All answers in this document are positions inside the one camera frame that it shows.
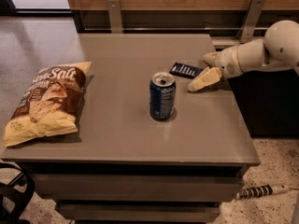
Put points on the dark blue rxbar wrapper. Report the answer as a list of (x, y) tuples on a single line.
[(184, 70)]

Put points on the brown sea salt chip bag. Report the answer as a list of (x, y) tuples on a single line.
[(50, 105)]

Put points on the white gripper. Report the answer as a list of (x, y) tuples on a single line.
[(226, 62)]

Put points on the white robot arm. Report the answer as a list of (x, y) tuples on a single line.
[(278, 50)]

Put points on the grey drawer cabinet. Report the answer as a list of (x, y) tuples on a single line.
[(122, 166)]

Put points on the striped black white rod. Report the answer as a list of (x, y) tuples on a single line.
[(264, 190)]

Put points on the blue soda can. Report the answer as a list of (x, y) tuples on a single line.
[(162, 90)]

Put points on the left metal bracket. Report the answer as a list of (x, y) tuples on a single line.
[(114, 13)]

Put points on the black chair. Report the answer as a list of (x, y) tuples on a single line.
[(15, 196)]

